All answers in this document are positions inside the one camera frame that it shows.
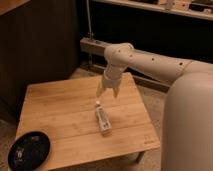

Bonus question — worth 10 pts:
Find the vertical metal pole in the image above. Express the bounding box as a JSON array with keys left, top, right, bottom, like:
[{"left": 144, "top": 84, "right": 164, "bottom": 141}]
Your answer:
[{"left": 86, "top": 0, "right": 94, "bottom": 40}]

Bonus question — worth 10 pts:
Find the grey metal beam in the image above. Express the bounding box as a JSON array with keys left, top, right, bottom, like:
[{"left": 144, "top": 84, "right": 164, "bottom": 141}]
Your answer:
[{"left": 80, "top": 37, "right": 170, "bottom": 92}]

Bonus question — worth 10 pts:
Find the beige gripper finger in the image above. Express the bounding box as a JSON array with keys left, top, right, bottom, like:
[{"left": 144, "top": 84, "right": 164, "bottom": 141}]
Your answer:
[
  {"left": 113, "top": 87, "right": 119, "bottom": 98},
  {"left": 96, "top": 82, "right": 105, "bottom": 97}
]

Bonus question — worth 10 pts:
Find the dark wooden cabinet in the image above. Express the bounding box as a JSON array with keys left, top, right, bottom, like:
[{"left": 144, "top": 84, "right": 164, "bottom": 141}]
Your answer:
[{"left": 0, "top": 0, "right": 79, "bottom": 123}]

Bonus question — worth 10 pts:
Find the white bottle with label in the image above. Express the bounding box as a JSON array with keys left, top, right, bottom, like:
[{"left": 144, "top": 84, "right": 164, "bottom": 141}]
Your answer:
[{"left": 95, "top": 101, "right": 111, "bottom": 135}]

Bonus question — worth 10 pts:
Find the light wooden table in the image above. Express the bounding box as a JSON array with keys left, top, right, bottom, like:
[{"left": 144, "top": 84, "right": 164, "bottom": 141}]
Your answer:
[{"left": 16, "top": 73, "right": 160, "bottom": 171}]

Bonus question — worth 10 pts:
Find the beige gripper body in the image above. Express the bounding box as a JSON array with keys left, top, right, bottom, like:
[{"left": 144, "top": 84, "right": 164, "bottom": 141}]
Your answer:
[{"left": 101, "top": 68, "right": 123, "bottom": 89}]

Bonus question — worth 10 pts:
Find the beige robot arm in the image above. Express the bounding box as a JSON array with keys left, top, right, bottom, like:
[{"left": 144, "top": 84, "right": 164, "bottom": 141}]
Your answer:
[{"left": 97, "top": 43, "right": 213, "bottom": 171}]

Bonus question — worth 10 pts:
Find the wooden shelf with items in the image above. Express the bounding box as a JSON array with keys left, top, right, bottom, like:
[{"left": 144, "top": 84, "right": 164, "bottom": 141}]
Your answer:
[{"left": 92, "top": 0, "right": 213, "bottom": 21}]

